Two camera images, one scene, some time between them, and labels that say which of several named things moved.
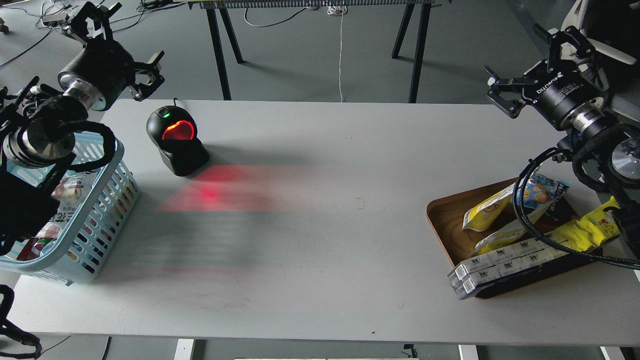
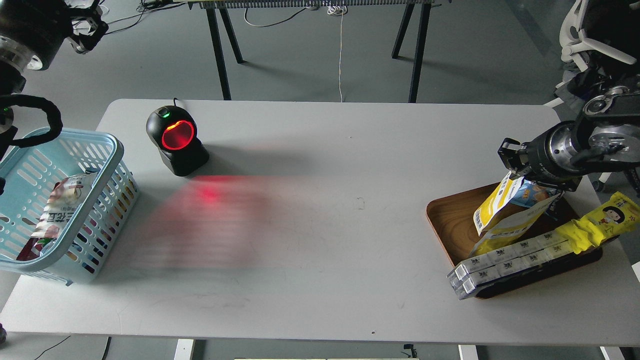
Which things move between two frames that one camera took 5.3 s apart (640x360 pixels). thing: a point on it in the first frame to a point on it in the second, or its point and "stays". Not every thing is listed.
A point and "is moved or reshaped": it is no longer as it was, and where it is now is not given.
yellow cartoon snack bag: [593, 230] stays
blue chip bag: [539, 191] stays
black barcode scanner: [175, 132] stays
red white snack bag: [72, 192] stays
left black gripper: [101, 72] to [31, 31]
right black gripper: [564, 94] to [555, 157]
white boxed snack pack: [529, 254] stays
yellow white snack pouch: [486, 210] is moved or reshaped
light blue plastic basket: [96, 195] stays
